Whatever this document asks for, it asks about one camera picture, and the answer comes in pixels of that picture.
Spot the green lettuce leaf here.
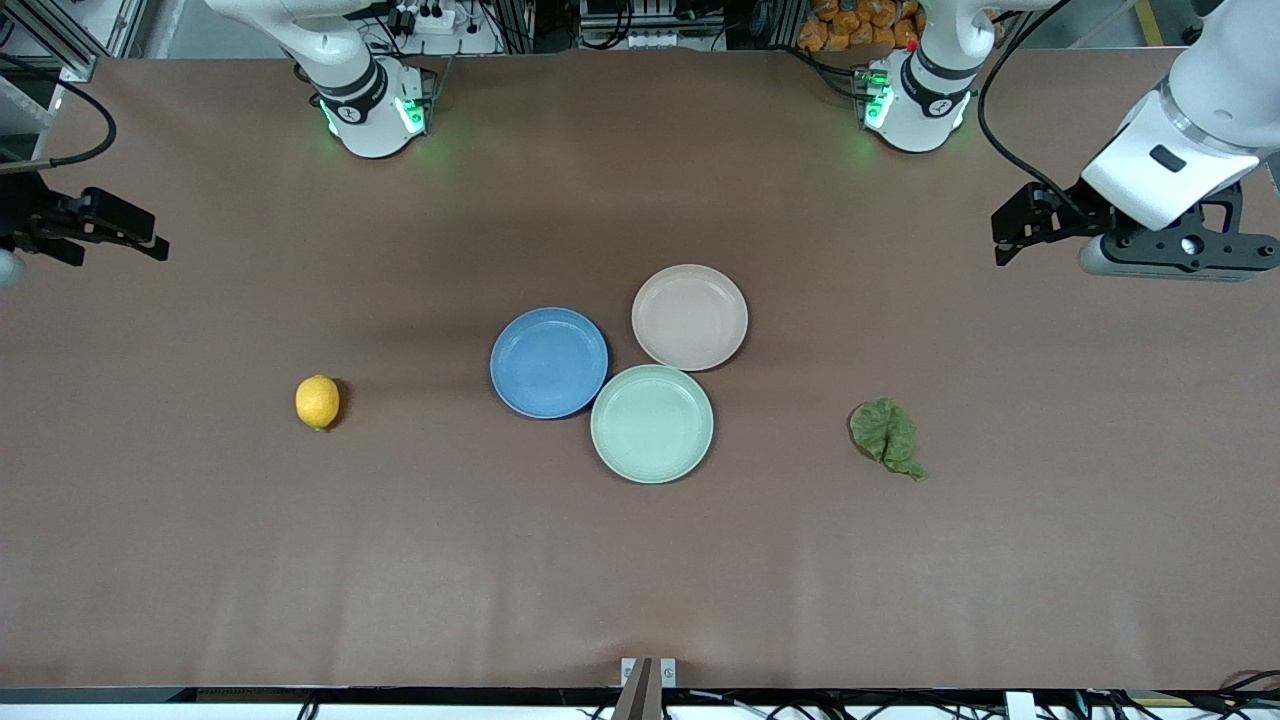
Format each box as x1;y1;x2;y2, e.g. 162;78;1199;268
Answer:
849;398;928;482

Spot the white power strip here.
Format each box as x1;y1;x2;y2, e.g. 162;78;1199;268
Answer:
385;3;459;37

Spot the black and white electronics rack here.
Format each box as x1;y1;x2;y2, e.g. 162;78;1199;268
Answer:
578;0;728;51

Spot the aluminium frame profile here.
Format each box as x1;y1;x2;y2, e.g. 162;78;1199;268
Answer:
0;0;151;83

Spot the blue plate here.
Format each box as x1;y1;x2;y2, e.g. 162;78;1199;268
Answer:
490;306;610;420

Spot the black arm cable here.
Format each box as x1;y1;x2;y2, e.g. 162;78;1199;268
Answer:
0;50;117;168
977;0;1087;216

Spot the bag of orange items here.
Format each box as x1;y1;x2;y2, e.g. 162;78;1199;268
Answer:
797;0;923;53

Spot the brown camera mast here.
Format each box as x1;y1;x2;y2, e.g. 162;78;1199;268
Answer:
612;657;663;720

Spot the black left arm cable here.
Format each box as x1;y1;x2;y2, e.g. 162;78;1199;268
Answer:
977;0;1087;216

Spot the light green plate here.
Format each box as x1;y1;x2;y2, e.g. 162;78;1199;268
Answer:
590;364;715;485

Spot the metal mounting bracket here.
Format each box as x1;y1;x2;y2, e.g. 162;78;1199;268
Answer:
620;657;678;689

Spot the yellow lemon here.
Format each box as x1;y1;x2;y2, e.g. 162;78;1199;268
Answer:
295;374;341;432

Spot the black left camera bracket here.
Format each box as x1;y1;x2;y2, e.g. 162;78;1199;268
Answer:
1100;180;1280;264

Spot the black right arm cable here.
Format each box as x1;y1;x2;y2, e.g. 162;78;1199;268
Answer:
0;50;117;168

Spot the beige plate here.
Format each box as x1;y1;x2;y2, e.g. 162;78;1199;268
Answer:
631;263;749;372

